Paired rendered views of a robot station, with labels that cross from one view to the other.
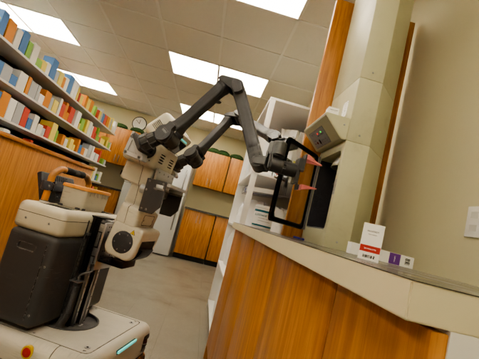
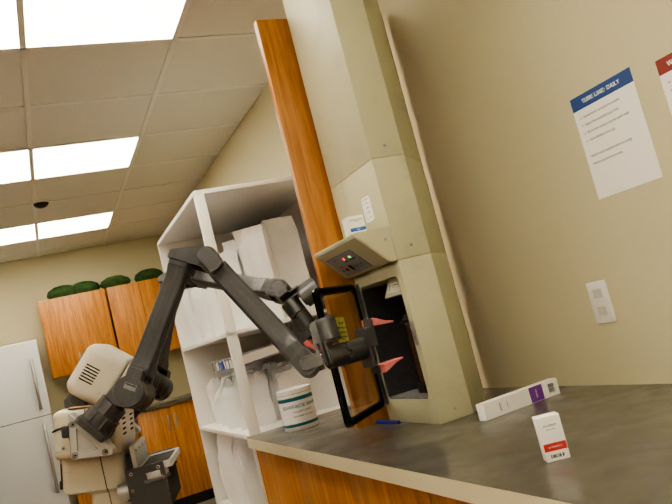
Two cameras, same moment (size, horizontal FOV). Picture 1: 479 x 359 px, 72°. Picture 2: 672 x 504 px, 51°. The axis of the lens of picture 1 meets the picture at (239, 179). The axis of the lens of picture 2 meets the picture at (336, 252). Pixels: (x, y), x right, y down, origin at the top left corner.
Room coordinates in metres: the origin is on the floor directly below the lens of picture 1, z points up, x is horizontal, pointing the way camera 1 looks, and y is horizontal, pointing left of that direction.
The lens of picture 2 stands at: (-0.41, 0.41, 1.28)
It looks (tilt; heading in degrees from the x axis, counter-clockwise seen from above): 6 degrees up; 340
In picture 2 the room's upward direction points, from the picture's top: 14 degrees counter-clockwise
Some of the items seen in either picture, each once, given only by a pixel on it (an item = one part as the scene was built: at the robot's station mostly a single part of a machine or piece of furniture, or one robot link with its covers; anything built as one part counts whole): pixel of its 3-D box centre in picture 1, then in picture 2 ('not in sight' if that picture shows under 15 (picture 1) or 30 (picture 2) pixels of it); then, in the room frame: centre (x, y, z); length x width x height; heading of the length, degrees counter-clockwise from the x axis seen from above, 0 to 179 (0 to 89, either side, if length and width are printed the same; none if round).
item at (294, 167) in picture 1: (290, 169); (357, 350); (1.28, -0.19, 1.20); 0.07 x 0.07 x 0.10; 5
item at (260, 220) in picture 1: (263, 217); (297, 407); (2.17, -0.21, 1.02); 0.13 x 0.13 x 0.15
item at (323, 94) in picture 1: (351, 123); (368, 207); (1.78, -0.53, 1.64); 0.49 x 0.03 x 1.40; 94
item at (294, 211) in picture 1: (295, 185); (350, 351); (1.58, -0.27, 1.19); 0.30 x 0.01 x 0.40; 137
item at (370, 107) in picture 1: (352, 170); (416, 288); (1.56, -0.52, 1.33); 0.32 x 0.25 x 0.77; 4
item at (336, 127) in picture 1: (323, 134); (353, 257); (1.54, -0.34, 1.46); 0.32 x 0.12 x 0.10; 4
